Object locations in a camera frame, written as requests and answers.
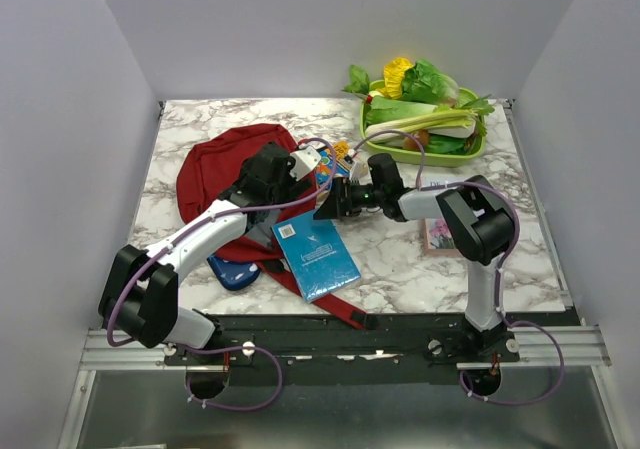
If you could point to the aluminium rail frame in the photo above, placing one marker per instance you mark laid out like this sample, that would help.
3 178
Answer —
123 398

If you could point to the green white leek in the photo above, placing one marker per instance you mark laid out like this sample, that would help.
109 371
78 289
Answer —
458 123

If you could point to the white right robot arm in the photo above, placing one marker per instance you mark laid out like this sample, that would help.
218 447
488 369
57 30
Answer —
482 222

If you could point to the brown mushroom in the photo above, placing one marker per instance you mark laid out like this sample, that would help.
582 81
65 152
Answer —
416 141

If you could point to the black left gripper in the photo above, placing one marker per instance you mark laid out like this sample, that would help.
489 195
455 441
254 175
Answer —
293 188

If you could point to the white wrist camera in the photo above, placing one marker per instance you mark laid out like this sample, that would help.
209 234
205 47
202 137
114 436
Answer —
357 169
305 161

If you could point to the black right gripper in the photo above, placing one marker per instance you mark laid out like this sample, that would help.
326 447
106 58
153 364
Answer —
335 208

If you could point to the green lettuce head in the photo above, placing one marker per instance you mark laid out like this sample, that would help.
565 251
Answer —
424 83

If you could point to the blue paperback book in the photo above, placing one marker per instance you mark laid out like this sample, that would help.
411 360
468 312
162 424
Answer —
316 255

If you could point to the yellow artificial flower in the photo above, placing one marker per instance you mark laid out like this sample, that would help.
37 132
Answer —
393 75

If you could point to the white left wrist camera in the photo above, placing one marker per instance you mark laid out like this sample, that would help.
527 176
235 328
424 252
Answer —
305 161

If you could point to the blue shark pencil case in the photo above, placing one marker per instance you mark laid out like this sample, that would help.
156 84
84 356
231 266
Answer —
233 276

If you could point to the green leaf sprig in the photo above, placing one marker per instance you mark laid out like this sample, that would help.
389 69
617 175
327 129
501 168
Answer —
359 81

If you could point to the flower cover Designer Fate book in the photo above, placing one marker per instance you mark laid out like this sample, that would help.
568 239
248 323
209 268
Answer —
436 237

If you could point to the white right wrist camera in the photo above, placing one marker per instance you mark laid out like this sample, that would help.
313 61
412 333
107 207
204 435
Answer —
357 169

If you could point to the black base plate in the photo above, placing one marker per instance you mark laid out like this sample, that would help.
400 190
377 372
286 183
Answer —
315 350

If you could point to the orange treehouse storybook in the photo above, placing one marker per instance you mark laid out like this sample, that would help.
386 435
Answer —
337 164

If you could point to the green plastic tray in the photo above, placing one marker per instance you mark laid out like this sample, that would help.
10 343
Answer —
442 151

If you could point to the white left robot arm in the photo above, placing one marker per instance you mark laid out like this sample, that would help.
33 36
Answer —
140 299

